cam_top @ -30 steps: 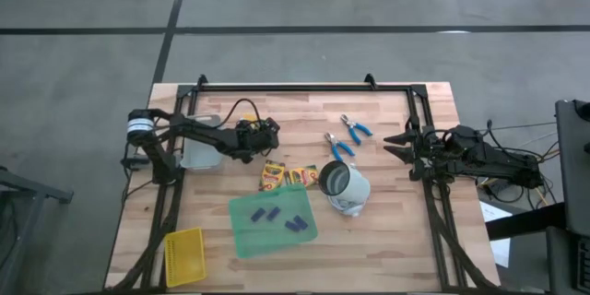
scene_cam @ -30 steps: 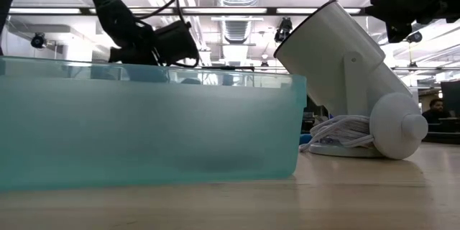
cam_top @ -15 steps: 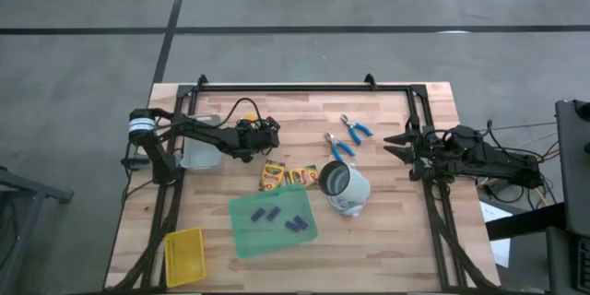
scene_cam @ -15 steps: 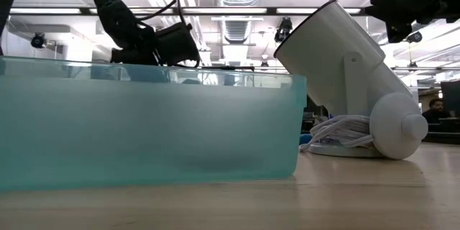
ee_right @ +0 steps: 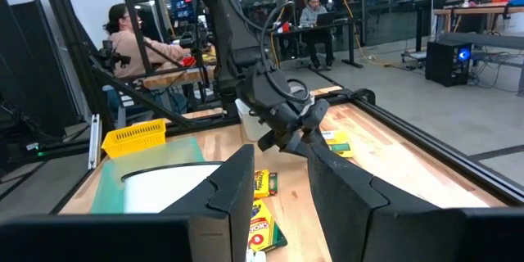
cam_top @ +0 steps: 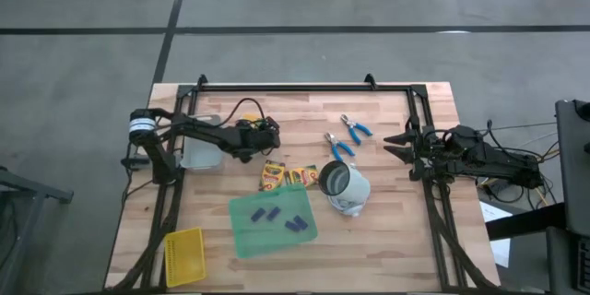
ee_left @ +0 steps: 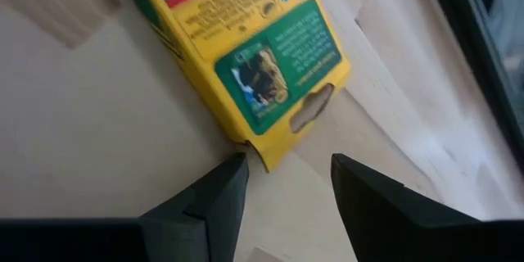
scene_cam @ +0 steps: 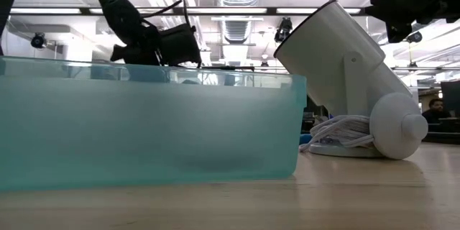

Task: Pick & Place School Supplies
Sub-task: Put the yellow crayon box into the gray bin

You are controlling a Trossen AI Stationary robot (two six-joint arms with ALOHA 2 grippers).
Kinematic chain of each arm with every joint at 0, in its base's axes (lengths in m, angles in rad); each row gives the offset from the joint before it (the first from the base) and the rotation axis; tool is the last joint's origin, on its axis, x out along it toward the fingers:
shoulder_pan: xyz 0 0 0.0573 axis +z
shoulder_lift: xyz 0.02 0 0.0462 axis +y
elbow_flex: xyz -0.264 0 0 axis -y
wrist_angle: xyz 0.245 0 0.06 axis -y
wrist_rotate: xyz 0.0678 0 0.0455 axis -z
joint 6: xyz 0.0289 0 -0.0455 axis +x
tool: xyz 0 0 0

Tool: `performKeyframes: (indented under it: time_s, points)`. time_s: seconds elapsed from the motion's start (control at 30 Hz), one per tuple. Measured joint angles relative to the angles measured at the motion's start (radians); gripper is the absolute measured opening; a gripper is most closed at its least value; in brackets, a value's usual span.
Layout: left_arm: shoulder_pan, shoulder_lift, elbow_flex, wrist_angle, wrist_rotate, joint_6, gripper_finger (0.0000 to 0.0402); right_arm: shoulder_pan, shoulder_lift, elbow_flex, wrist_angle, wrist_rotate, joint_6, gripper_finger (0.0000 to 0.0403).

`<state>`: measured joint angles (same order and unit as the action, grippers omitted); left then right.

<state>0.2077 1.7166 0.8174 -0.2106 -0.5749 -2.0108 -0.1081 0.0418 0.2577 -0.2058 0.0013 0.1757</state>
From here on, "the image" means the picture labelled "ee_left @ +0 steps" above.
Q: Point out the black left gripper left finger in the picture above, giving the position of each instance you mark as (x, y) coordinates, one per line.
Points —
(213, 213)

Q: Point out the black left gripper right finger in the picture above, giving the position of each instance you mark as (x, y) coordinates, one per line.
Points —
(380, 221)

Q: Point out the yellow Crayola crayon box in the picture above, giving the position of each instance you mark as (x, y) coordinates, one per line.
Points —
(229, 32)

